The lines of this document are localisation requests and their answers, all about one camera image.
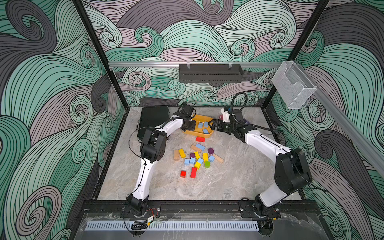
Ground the natural wood long block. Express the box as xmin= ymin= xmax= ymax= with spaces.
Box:
xmin=213 ymin=154 xmax=224 ymax=163

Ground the blue long block top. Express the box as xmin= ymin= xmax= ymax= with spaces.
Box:
xmin=196 ymin=144 xmax=206 ymax=151

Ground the clear acrylic wall holder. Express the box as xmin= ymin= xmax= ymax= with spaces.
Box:
xmin=272 ymin=61 xmax=317 ymax=110

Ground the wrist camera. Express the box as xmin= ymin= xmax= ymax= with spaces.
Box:
xmin=223 ymin=108 xmax=231 ymax=123
xmin=182 ymin=103 xmax=195 ymax=118

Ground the yellow small long block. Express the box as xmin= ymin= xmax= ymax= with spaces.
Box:
xmin=194 ymin=152 xmax=200 ymax=161

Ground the white slotted cable duct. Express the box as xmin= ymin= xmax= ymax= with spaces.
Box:
xmin=85 ymin=221 xmax=259 ymax=232

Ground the red flat block top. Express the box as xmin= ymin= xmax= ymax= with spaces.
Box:
xmin=196 ymin=137 xmax=206 ymax=143

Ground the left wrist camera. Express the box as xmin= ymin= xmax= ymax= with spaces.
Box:
xmin=182 ymin=103 xmax=195 ymax=118

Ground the black hard case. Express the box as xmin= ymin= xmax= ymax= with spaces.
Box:
xmin=137 ymin=106 xmax=169 ymax=143

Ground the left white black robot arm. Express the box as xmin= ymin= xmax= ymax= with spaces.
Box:
xmin=126 ymin=110 xmax=196 ymax=216

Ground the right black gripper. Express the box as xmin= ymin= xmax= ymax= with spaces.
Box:
xmin=208 ymin=118 xmax=236 ymax=135

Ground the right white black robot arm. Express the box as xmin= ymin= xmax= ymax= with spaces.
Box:
xmin=208 ymin=108 xmax=313 ymax=219

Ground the yellow block left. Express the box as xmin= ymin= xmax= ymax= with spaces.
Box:
xmin=179 ymin=149 xmax=186 ymax=159

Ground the yellow plastic basket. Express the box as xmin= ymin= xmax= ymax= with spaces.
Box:
xmin=185 ymin=115 xmax=214 ymax=138

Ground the yellow long block centre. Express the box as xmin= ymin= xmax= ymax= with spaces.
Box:
xmin=203 ymin=153 xmax=209 ymax=162

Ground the black wall shelf tray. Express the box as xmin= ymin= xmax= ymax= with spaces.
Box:
xmin=179 ymin=64 xmax=244 ymax=84

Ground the natural wood block top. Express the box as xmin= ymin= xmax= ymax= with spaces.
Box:
xmin=191 ymin=145 xmax=202 ymax=153

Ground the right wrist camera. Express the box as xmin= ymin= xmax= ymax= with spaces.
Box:
xmin=223 ymin=108 xmax=231 ymax=123

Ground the red long block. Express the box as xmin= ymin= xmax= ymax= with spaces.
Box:
xmin=190 ymin=167 xmax=198 ymax=179

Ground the black front rail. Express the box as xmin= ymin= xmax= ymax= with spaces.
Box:
xmin=81 ymin=199 xmax=320 ymax=220

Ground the natural wood block left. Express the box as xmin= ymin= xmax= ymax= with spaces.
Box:
xmin=174 ymin=150 xmax=180 ymax=161

